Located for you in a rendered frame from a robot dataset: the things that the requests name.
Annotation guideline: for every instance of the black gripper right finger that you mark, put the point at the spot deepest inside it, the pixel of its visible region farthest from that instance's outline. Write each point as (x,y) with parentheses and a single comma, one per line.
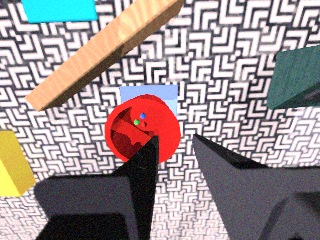
(248,195)

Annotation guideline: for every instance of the red cup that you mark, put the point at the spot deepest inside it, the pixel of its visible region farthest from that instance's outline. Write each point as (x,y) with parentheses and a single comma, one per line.
(125,138)

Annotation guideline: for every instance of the tan wooden plank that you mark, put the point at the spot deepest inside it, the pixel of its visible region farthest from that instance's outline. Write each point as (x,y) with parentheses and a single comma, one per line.
(140,20)

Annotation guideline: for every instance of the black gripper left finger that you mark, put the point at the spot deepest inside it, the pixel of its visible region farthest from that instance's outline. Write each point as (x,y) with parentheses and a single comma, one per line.
(129,190)

